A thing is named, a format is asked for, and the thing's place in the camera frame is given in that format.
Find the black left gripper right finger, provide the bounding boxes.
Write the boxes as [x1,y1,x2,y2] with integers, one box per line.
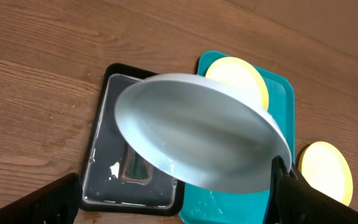
[264,156,358,224]

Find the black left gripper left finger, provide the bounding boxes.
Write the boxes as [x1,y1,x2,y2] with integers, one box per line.
[0,172,82,224]

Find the yellow-green plate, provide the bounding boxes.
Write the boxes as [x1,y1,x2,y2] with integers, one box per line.
[298,141,354,206]
[205,57,269,111]

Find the green brown sponge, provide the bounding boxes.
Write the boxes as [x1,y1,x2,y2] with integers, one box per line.
[121,145,153,185]

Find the light blue plate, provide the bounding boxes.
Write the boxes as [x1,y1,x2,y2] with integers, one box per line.
[114,73,292,194]

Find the black water tray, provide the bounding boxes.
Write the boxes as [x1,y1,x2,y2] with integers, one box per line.
[80,63,185,216]

